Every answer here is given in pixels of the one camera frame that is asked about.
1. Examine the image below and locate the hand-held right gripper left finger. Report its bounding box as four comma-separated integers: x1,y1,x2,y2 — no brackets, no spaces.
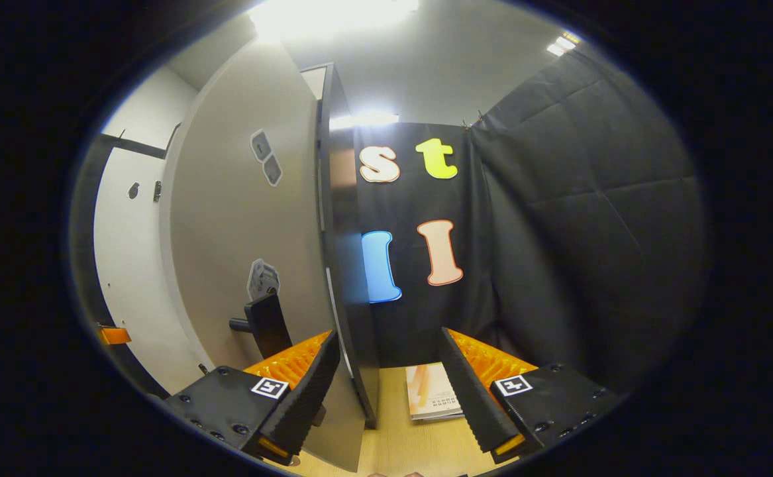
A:
161,329,340,466

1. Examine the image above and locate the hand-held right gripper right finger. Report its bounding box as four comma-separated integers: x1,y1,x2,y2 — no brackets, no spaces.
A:
438,326,627,465

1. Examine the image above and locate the grey cabinet door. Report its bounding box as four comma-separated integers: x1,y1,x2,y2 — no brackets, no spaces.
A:
160,38,368,473
92,146,214,397

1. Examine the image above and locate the grey cabinet with dark sides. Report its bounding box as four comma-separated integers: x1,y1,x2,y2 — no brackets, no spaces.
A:
299,62,382,429

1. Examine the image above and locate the beige paperback book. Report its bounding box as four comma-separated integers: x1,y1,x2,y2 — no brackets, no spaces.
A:
405,361,465,419

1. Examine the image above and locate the small ceiling light panel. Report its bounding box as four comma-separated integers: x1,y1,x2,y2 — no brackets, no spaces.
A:
329,112,401,131
546,31,580,58

